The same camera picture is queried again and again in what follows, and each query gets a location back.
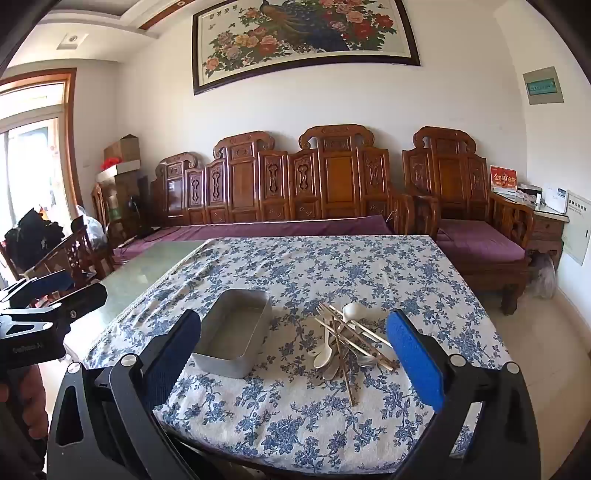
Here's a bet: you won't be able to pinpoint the white wall panel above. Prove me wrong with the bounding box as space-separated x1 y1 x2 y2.
561 191 591 266

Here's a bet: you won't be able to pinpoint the metal spoon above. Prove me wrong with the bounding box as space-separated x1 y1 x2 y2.
348 348 385 370

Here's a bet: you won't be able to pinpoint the wooden side table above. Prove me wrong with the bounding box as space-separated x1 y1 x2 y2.
526 203 570 273

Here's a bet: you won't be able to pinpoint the purple armchair cushion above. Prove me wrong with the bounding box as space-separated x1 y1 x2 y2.
436 218 527 264

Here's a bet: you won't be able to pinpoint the clear plastic bag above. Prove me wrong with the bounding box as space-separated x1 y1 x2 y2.
531 253 557 298

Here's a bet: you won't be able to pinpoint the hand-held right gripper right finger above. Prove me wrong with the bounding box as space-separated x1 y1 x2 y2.
385 310 541 480

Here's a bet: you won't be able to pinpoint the framed peacock flower painting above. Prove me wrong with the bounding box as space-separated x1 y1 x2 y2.
192 0 422 96

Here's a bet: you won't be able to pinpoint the white device box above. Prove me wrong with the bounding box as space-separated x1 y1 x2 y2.
541 185 570 214

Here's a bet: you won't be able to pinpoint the wooden framed glass door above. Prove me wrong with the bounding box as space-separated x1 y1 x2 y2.
0 68 79 287

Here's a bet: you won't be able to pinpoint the rectangular metal tin box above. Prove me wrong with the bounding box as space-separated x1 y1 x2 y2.
191 289 273 379

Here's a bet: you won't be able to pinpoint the carved wooden sofa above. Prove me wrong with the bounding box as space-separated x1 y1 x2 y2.
150 124 416 241

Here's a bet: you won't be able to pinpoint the person's left hand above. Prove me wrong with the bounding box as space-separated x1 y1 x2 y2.
0 369 49 444

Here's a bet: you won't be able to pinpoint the purple sofa cushion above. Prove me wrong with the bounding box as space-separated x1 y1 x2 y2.
113 215 395 261

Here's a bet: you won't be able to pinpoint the black bag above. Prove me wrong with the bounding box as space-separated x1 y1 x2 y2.
4 209 65 273

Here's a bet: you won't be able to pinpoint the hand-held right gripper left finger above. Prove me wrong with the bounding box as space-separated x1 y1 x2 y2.
46 309 204 480

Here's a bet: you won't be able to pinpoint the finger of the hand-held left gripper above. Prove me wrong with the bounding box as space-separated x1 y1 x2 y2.
28 282 108 326
0 270 75 308

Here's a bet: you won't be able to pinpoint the pale chopstick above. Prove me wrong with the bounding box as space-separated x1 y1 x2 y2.
322 302 395 349
315 318 400 370

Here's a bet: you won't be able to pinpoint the carved wooden chair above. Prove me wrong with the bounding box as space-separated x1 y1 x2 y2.
23 226 116 287

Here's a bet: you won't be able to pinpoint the red desk card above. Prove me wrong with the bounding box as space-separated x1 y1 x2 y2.
489 165 518 193

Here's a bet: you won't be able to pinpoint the cardboard boxes on cabinet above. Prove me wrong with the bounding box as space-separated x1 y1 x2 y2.
95 159 141 183

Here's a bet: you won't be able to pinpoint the carved wooden armchair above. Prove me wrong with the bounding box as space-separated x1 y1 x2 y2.
402 126 535 315

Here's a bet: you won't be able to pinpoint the crumpled plastic bag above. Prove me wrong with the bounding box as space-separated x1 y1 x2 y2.
69 205 109 245

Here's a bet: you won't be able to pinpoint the blue floral tablecloth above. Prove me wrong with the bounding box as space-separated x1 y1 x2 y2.
85 234 513 467

